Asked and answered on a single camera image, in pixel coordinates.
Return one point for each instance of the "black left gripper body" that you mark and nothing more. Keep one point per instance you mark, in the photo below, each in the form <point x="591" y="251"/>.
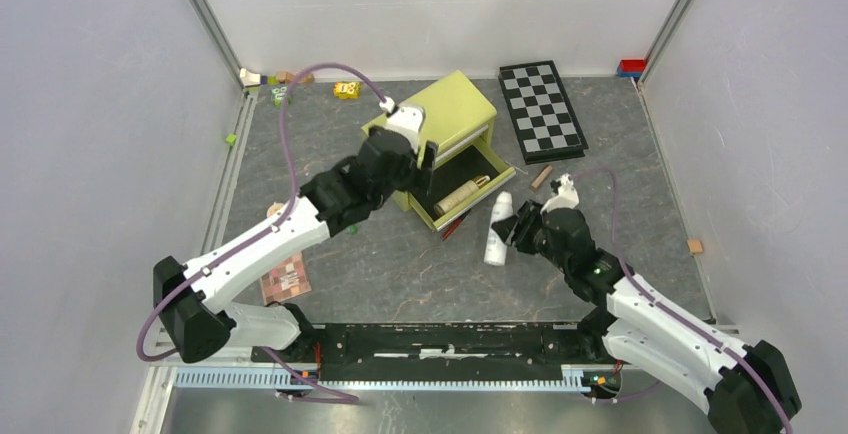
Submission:
<point x="406" y="181"/>

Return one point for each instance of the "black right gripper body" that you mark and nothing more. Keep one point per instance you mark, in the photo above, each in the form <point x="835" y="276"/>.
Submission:
<point x="532" y="238"/>

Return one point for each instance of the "green drawer cabinet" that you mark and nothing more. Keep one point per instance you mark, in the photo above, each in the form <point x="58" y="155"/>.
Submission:
<point x="461" y="120"/>

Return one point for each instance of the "red black lip pencil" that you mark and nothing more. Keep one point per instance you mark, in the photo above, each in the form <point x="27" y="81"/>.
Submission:
<point x="454" y="225"/>

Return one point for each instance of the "small round cream jar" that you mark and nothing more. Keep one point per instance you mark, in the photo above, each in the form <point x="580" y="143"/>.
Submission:
<point x="274" y="208"/>

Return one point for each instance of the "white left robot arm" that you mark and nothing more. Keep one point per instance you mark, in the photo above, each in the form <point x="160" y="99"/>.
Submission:
<point x="195" y="300"/>

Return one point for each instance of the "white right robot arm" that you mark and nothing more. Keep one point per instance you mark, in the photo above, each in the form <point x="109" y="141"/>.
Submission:
<point x="741" y="388"/>

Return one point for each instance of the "yellow owl toy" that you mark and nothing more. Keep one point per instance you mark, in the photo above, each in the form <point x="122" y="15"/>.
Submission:
<point x="347" y="90"/>

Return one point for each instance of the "black white chessboard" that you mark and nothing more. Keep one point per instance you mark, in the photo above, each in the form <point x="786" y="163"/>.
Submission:
<point x="544" y="121"/>

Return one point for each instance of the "green owl toy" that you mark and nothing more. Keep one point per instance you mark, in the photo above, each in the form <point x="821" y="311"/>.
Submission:
<point x="280" y="96"/>

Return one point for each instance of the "small wooden cube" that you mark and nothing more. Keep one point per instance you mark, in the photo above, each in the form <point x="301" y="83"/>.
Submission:
<point x="695" y="247"/>

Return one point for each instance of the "eyeshadow palette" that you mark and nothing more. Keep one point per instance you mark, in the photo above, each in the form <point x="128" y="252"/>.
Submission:
<point x="285" y="281"/>

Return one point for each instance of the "wooden arch blocks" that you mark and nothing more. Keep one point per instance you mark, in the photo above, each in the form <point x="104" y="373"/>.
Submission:
<point x="251" y="79"/>

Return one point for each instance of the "red blue blocks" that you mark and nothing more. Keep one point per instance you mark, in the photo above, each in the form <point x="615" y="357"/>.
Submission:
<point x="631" y="68"/>

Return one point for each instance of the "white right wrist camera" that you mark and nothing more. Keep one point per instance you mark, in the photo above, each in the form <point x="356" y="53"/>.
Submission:
<point x="564" y="194"/>

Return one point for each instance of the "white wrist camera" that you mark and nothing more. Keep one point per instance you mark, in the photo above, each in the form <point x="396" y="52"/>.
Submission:
<point x="405" y="119"/>
<point x="564" y="194"/>

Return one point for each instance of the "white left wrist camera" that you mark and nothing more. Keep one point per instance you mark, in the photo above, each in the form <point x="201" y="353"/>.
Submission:
<point x="405" y="119"/>

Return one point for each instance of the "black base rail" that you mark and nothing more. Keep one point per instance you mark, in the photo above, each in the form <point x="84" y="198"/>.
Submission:
<point x="534" y="351"/>

